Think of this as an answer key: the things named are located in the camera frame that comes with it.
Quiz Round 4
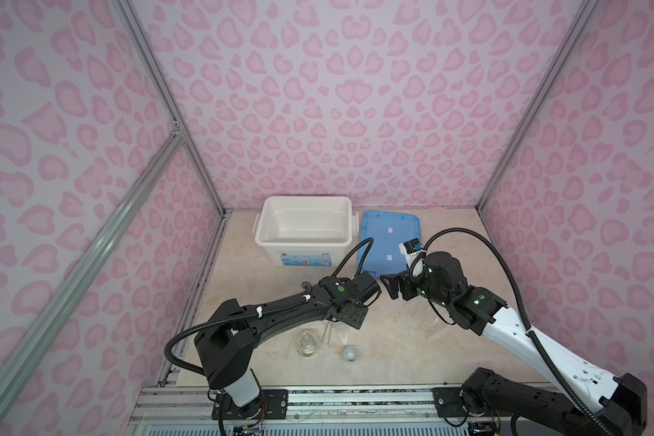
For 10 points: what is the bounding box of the small round glass dish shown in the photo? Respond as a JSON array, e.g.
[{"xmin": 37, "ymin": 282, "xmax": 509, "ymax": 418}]
[{"xmin": 343, "ymin": 345, "xmax": 360, "ymax": 363}]

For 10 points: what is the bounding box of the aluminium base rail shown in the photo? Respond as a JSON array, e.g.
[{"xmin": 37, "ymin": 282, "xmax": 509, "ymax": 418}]
[{"xmin": 122, "ymin": 384, "xmax": 601, "ymax": 436}]

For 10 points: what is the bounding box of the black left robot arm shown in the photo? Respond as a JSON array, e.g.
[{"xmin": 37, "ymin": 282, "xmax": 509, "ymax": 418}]
[{"xmin": 194, "ymin": 272, "xmax": 381, "ymax": 408}]

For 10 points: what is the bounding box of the glass stirring rod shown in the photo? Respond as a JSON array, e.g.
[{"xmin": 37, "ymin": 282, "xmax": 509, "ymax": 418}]
[{"xmin": 323, "ymin": 322, "xmax": 334, "ymax": 346}]

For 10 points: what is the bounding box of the glass conical flask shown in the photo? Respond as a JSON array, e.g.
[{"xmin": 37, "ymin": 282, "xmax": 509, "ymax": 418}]
[{"xmin": 296, "ymin": 331, "xmax": 321, "ymax": 357}]

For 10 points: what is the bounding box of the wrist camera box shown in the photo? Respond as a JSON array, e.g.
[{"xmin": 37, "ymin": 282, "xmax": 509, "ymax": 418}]
[
  {"xmin": 399, "ymin": 238, "xmax": 421, "ymax": 259},
  {"xmin": 352, "ymin": 272, "xmax": 382, "ymax": 304}
]

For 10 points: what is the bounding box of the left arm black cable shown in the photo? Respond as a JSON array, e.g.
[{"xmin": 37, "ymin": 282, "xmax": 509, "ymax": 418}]
[{"xmin": 162, "ymin": 237, "xmax": 375, "ymax": 377}]

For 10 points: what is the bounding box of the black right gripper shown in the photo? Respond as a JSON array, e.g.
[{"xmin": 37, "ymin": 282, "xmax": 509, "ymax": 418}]
[{"xmin": 377, "ymin": 262, "xmax": 452, "ymax": 309}]

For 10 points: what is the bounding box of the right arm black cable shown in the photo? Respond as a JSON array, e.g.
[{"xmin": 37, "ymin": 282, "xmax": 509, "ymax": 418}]
[{"xmin": 413, "ymin": 227, "xmax": 617, "ymax": 436}]

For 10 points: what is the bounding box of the blue plastic bin lid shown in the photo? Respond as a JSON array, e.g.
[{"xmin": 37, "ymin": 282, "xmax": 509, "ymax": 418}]
[{"xmin": 360, "ymin": 211, "xmax": 421, "ymax": 278}]

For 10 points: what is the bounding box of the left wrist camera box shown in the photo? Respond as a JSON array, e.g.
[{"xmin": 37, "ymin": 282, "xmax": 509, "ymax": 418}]
[{"xmin": 352, "ymin": 272, "xmax": 382, "ymax": 304}]

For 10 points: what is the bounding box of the white plastic storage bin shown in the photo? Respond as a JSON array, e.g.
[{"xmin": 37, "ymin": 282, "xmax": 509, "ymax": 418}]
[{"xmin": 253, "ymin": 196, "xmax": 359, "ymax": 267}]

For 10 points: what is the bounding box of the left aluminium frame beam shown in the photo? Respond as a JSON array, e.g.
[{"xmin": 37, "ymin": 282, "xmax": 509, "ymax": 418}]
[{"xmin": 0, "ymin": 127, "xmax": 186, "ymax": 421}]

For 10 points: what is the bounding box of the left rear corner post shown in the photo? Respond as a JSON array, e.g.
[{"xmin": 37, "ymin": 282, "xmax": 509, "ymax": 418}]
[{"xmin": 111, "ymin": 0, "xmax": 226, "ymax": 216}]

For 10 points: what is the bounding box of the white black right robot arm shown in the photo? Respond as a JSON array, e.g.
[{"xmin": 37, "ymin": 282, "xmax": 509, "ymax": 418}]
[{"xmin": 381, "ymin": 252, "xmax": 648, "ymax": 435}]

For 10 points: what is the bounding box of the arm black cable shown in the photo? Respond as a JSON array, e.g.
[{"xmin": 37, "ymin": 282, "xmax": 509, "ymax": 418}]
[
  {"xmin": 162, "ymin": 237, "xmax": 375, "ymax": 377},
  {"xmin": 413, "ymin": 227, "xmax": 617, "ymax": 436}
]

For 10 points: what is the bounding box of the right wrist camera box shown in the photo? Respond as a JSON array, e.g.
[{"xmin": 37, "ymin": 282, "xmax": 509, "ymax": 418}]
[{"xmin": 399, "ymin": 238, "xmax": 421, "ymax": 259}]

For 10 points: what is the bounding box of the aluminium corner frame post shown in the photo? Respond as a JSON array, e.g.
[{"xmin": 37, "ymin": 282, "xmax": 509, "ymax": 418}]
[{"xmin": 476, "ymin": 0, "xmax": 603, "ymax": 215}]

